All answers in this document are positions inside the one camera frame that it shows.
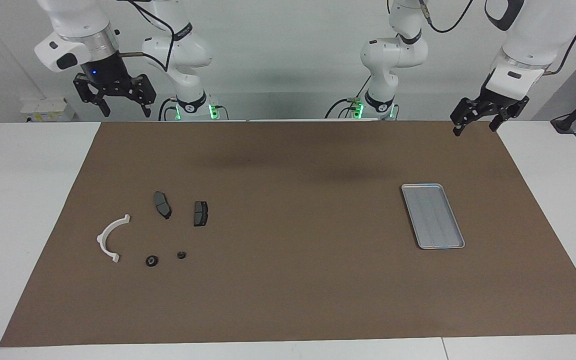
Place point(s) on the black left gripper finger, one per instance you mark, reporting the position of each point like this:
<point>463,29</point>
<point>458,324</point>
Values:
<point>457,129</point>
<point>494,122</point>

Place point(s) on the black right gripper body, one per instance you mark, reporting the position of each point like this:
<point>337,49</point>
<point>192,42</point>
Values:
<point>113,82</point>

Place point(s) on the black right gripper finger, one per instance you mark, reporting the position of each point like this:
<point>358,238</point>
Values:
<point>146,109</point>
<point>104,107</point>

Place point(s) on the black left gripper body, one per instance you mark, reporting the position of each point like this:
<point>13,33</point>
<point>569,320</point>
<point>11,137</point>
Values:
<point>493,105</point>

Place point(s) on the large black bearing gear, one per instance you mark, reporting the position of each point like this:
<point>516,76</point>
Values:
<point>151,260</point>

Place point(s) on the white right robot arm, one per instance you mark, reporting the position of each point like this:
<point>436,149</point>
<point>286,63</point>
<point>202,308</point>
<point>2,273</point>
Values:
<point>75,20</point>

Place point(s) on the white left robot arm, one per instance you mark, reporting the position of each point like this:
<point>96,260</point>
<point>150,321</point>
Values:
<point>538,30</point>

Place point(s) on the silver metal tray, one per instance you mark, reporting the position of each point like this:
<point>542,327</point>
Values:
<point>435,217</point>

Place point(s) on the curved dark grey brake pad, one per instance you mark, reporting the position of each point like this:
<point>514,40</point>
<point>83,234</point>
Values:
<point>162,204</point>

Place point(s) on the rectangular dark grey brake pad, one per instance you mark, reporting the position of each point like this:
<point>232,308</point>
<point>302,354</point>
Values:
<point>200,214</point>

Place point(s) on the brown table mat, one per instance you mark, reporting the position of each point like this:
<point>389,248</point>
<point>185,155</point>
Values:
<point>288,280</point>

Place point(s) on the white curved plastic bracket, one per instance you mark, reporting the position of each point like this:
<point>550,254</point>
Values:
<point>102,240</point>

